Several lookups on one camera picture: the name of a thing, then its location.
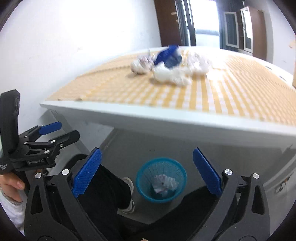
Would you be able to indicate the dark brown door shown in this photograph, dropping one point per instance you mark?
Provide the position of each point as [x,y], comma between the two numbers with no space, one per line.
[168,21]

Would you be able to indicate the person's left hand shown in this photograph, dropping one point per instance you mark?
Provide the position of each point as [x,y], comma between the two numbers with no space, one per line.
[11,184]

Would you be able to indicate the black trousers left leg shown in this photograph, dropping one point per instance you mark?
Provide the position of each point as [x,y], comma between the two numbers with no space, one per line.
[100,201]

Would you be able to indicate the white left sneaker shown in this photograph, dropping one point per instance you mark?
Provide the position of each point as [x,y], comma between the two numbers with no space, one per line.
[126,204]

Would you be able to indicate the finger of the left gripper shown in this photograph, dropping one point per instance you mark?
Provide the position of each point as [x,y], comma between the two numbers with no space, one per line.
[36,132]
[51,147]

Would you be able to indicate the blue plastic trash basket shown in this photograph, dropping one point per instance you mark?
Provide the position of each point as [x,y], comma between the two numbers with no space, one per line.
[155,167]

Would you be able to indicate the black trousers leg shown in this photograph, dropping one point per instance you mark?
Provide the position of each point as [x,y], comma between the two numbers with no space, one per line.
[182,221]
[100,201]

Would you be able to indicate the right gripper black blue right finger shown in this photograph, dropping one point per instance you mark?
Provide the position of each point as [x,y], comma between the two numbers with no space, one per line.
[240,211]

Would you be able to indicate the white tissue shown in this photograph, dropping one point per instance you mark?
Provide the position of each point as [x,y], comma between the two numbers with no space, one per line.
[175,76]

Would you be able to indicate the yellow checkered tablecloth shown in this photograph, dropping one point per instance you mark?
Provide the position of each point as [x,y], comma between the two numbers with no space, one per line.
[236,85]

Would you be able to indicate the pink white paper bag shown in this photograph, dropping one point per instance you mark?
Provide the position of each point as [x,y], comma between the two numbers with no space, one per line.
[163,184]

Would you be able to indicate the small patterned tissue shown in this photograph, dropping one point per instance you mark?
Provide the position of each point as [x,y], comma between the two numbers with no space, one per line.
[143,64]

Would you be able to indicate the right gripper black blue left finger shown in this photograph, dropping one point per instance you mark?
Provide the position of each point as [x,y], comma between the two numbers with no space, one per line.
[53,211]

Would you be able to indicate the blue plastic snack bag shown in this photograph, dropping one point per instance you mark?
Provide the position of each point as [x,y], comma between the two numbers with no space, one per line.
[171,57]

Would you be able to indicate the clear plastic wrap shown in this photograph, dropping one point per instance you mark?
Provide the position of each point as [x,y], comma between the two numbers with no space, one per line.
[196,64]

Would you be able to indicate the black trousers right leg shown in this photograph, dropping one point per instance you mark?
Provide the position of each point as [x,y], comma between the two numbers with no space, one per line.
[182,221]

